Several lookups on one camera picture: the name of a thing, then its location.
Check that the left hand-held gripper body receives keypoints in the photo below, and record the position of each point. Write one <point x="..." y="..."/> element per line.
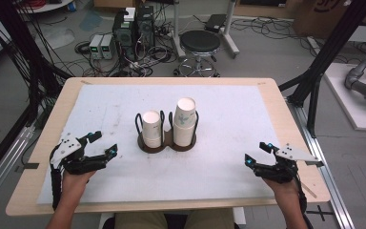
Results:
<point x="66" y="144"/>

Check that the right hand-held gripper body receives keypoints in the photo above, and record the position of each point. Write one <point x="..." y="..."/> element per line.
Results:
<point x="290" y="154"/>

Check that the white paper cup green print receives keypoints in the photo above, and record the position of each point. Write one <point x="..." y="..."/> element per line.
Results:
<point x="185" y="114"/>

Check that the person's right hand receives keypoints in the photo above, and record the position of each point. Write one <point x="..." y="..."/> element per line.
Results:
<point x="282" y="191"/>

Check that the person's left hand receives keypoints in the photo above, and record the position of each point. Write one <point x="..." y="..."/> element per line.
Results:
<point x="74" y="183"/>

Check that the black tape strip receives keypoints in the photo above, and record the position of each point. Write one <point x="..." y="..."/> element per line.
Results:
<point x="31" y="165"/>
<point x="314" y="163"/>

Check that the white table mat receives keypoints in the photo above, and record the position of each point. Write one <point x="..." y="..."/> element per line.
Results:
<point x="219" y="152"/>

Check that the black tape cross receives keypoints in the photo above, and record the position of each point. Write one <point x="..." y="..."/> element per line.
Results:
<point x="320" y="212"/>

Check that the person's right leg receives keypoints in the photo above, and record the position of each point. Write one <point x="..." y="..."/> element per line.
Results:
<point x="209" y="220"/>

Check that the person's leg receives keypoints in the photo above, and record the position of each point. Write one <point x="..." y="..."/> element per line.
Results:
<point x="209" y="220"/>
<point x="139" y="222"/>

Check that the person's left leg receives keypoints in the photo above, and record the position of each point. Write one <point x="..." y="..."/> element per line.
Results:
<point x="139" y="222"/>

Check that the white floor board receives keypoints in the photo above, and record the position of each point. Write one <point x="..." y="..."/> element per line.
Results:
<point x="352" y="108"/>

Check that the grey power supply unit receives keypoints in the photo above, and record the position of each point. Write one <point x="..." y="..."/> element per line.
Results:
<point x="95" y="46"/>
<point x="108" y="47"/>

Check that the black computer tower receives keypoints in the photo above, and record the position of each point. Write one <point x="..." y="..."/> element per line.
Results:
<point x="124" y="38"/>
<point x="145" y="28"/>

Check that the black round stool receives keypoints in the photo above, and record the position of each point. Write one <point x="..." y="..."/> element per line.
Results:
<point x="200" y="41"/>

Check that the white small box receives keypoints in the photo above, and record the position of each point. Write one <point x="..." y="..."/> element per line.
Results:
<point x="129" y="14"/>

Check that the black flat box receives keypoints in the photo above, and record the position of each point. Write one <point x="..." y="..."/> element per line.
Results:
<point x="215" y="22"/>

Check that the cardboard box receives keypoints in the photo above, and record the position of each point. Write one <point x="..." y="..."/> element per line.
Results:
<point x="317" y="19"/>

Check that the aluminium rail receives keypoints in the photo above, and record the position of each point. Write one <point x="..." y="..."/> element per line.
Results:
<point x="3" y="168"/>
<point x="327" y="178"/>

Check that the black metal frame post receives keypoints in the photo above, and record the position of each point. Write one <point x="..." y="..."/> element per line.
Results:
<point x="22" y="47"/>
<point x="330" y="47"/>

